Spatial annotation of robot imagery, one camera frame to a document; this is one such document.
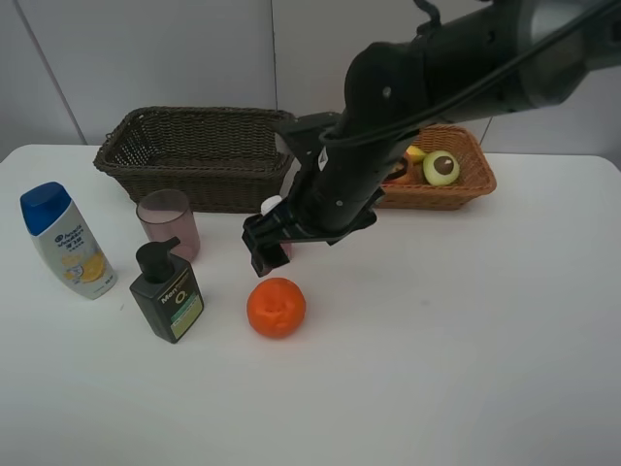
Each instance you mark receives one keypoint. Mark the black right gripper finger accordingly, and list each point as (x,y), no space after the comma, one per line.
(262,236)

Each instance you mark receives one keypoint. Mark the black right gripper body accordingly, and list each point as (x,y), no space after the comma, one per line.
(333,194)

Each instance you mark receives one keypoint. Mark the red apple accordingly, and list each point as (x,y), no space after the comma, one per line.
(408,171)

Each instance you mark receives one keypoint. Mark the orange mandarin fruit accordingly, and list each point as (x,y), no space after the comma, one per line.
(276,308)

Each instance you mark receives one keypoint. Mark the yellow banana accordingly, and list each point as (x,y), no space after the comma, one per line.
(415,153)

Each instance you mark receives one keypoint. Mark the halved avocado with pit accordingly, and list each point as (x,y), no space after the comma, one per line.
(440,168)

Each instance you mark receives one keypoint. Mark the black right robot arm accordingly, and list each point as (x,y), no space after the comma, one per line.
(509,57)

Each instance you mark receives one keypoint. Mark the small pink lotion bottle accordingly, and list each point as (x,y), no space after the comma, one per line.
(266,206)

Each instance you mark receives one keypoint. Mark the dark brown wicker basket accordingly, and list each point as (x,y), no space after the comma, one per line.
(224,159)

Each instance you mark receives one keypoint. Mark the translucent pink plastic cup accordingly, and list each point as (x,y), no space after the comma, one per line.
(165,214)

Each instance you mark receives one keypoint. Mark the dark green pump bottle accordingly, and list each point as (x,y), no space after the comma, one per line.
(166,292)

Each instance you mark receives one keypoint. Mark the light brown wicker basket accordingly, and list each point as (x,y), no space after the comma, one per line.
(476,177)

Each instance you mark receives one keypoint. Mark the white shampoo bottle blue cap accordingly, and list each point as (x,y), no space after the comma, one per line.
(64,241)

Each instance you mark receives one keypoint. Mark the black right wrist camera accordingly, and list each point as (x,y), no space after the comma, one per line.
(299,136)

